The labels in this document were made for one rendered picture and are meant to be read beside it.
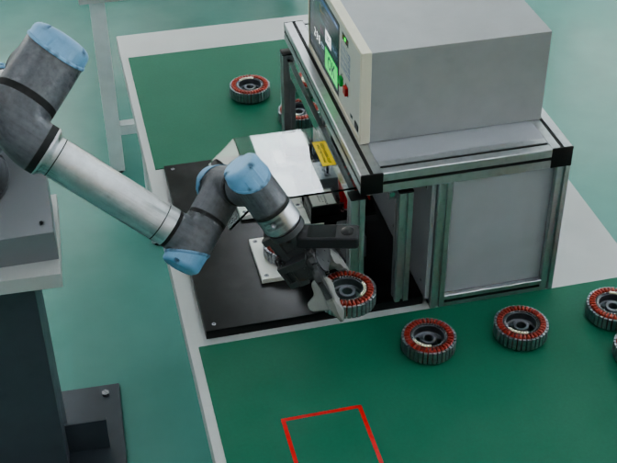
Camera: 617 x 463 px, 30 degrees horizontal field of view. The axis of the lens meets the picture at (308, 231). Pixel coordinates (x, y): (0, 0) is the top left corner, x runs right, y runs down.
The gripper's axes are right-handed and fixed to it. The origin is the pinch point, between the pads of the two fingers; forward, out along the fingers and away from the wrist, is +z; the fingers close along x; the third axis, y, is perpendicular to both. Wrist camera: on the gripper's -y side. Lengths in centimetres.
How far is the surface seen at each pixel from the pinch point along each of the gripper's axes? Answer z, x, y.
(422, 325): 20.0, -9.6, -5.0
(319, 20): -32, -56, -6
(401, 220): -0.2, -18.1, -10.7
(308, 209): -3.7, -31.0, 11.0
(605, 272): 44, -36, -37
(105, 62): -10, -171, 109
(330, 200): -2.9, -32.4, 6.3
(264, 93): -3, -102, 35
